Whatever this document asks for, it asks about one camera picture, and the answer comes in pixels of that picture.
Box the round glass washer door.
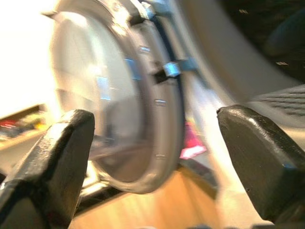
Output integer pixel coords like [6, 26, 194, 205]
[42, 0, 185, 194]

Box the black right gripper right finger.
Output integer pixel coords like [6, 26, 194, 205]
[216, 104, 305, 224]

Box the pink cloth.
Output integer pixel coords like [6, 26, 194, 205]
[179, 121, 207, 160]

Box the wooden shelf with items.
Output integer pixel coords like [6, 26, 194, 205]
[0, 104, 47, 151]

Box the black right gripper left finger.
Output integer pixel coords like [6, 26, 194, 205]
[0, 109, 96, 229]

